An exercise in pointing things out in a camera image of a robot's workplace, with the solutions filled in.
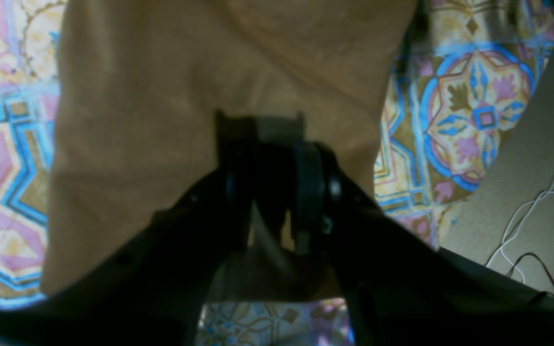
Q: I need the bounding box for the patterned tablecloth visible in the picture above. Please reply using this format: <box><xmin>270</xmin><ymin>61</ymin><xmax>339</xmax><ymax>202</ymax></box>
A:
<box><xmin>0</xmin><ymin>0</ymin><xmax>554</xmax><ymax>346</ymax></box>

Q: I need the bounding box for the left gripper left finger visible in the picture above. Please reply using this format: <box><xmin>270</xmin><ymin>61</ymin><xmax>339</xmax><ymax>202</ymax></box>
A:
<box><xmin>0</xmin><ymin>111</ymin><xmax>259</xmax><ymax>346</ymax></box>

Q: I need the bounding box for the brown t-shirt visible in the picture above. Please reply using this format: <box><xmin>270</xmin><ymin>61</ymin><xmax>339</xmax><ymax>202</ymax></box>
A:
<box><xmin>40</xmin><ymin>0</ymin><xmax>417</xmax><ymax>295</ymax></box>

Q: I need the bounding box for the white cable on floor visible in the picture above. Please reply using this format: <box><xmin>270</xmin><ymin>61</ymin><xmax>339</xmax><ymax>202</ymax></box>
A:
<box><xmin>485</xmin><ymin>161</ymin><xmax>554</xmax><ymax>285</ymax></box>

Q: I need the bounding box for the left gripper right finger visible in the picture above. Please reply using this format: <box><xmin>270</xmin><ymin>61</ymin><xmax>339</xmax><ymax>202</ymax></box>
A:
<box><xmin>291</xmin><ymin>142</ymin><xmax>554</xmax><ymax>346</ymax></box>

